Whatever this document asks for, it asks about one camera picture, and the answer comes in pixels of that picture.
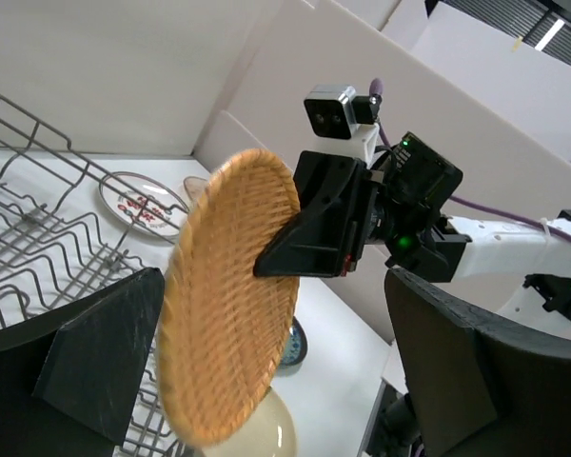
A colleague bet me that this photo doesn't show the grey wire dish rack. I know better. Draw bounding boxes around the grey wire dish rack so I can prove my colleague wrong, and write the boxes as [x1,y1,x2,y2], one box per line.
[0,94,193,456]

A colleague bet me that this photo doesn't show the blue floral plate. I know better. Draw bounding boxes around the blue floral plate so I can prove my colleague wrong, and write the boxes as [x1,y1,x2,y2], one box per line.
[279,317,308,368]

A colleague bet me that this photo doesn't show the cream plate with green brushstroke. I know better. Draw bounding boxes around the cream plate with green brushstroke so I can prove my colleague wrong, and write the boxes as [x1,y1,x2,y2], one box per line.
[192,387,298,457]

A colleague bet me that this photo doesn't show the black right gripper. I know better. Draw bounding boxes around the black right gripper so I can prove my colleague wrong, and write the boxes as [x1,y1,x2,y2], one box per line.
[253,131,471,283]

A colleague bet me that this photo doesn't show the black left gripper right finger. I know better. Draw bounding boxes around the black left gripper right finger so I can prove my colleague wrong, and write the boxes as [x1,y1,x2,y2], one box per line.
[384,268,571,456]

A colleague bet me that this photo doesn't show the white plate with red characters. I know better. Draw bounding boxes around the white plate with red characters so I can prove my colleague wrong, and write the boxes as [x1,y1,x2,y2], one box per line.
[98,171,189,241]

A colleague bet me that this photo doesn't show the orange woven bamboo plate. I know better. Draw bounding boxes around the orange woven bamboo plate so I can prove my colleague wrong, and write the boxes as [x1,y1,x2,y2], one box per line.
[155,149,300,448]

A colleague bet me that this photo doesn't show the yellow plate with brown rim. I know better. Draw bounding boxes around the yellow plate with brown rim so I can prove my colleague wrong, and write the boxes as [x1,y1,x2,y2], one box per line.
[183,176,207,203]

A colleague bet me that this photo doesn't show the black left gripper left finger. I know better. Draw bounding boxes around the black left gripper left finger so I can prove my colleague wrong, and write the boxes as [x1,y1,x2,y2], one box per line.
[0,268,165,456]

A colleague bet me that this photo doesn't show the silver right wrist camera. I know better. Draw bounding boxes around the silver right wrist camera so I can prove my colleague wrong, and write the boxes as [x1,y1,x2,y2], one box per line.
[304,85,382,166]

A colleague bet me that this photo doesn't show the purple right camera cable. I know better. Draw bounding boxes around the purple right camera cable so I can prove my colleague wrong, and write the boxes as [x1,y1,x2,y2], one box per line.
[368,78,571,251]

